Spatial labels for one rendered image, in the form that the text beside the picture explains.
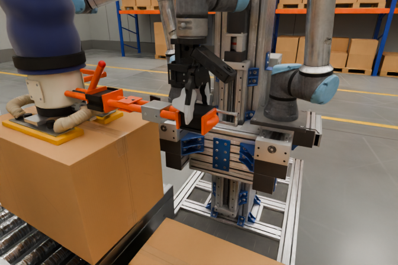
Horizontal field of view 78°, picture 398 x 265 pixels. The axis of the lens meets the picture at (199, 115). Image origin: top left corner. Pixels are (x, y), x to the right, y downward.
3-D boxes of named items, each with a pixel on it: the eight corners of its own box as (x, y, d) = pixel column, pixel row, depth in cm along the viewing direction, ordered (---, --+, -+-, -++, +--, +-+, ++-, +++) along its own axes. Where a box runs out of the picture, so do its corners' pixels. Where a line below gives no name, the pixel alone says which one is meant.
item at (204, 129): (176, 129, 66) (175, 111, 64) (190, 119, 72) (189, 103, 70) (204, 135, 62) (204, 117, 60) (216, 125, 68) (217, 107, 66)
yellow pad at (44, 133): (2, 125, 94) (-2, 113, 92) (29, 116, 102) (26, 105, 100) (57, 146, 79) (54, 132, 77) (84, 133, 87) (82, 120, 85)
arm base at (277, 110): (266, 107, 121) (268, 87, 117) (299, 112, 115) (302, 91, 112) (260, 118, 108) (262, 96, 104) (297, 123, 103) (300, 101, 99)
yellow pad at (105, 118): (50, 110, 110) (48, 99, 108) (71, 103, 118) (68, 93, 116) (105, 125, 94) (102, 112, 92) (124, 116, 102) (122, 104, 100)
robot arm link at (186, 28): (213, 18, 60) (196, 18, 53) (212, 38, 61) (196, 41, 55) (186, 18, 63) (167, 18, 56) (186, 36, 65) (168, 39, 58)
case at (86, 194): (1, 206, 110) (-32, 124, 95) (79, 162, 143) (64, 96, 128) (93, 266, 83) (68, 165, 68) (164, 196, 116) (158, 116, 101)
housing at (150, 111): (141, 120, 72) (139, 105, 71) (155, 112, 78) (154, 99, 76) (160, 125, 69) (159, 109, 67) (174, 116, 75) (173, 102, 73)
